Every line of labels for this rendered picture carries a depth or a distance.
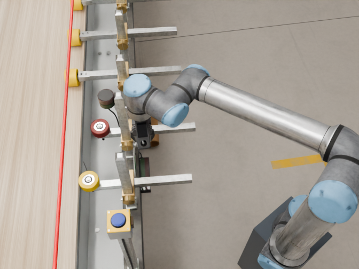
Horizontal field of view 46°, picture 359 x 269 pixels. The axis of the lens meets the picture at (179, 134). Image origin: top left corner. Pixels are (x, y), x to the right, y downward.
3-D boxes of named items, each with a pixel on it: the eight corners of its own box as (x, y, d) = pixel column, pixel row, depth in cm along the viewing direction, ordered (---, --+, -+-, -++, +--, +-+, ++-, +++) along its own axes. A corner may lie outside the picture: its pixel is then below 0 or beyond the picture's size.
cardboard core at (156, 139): (156, 102, 289) (158, 140, 274) (156, 109, 296) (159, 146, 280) (144, 103, 289) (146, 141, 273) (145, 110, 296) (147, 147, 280)
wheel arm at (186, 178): (190, 177, 178) (191, 172, 174) (192, 184, 176) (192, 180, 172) (87, 184, 176) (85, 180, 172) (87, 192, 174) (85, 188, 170)
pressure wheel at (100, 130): (112, 131, 192) (108, 117, 183) (112, 146, 188) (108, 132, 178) (94, 132, 192) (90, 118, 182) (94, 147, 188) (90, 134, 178)
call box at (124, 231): (132, 217, 134) (130, 208, 128) (132, 238, 131) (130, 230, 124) (110, 219, 134) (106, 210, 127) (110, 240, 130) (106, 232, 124)
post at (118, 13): (131, 77, 229) (122, 8, 188) (132, 82, 227) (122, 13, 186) (125, 77, 229) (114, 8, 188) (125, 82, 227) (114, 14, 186)
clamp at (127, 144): (132, 125, 191) (131, 118, 187) (133, 150, 184) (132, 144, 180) (120, 126, 191) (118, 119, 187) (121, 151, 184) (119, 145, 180)
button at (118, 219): (125, 214, 127) (124, 212, 126) (125, 227, 125) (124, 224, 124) (111, 215, 127) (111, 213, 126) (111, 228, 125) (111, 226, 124)
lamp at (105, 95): (120, 120, 176) (113, 88, 158) (120, 131, 173) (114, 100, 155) (106, 121, 176) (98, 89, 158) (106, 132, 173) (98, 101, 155)
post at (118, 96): (133, 152, 198) (123, 89, 158) (134, 159, 197) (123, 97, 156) (126, 153, 198) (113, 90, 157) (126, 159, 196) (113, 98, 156)
